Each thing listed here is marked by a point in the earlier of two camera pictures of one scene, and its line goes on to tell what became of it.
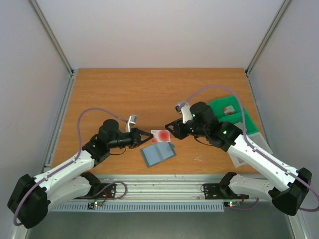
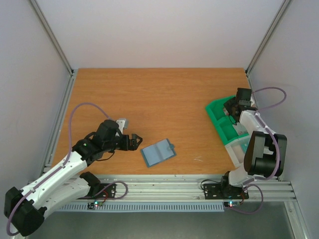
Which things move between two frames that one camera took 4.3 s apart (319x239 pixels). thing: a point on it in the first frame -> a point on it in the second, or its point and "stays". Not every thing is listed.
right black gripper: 178,128 -> 230,108
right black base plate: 219,191 stays
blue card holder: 157,152 stays
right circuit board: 231,203 stays
